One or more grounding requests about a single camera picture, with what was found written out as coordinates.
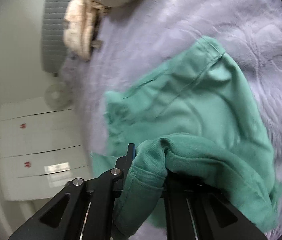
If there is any green work jacket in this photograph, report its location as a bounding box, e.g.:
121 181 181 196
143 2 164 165
91 36 282 239

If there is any white drawer cabinet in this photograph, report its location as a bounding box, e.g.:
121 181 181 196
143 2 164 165
0 98 91 201

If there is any small white desk fan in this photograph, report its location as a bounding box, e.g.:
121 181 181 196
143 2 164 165
44 82 72 111

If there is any lilac embossed bed blanket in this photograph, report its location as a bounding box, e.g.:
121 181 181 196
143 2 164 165
61 0 282 239

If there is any beige striped crumpled cloth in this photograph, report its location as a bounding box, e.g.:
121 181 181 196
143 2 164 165
63 0 110 60

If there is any grey padded headboard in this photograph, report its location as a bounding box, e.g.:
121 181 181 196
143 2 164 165
41 0 71 74

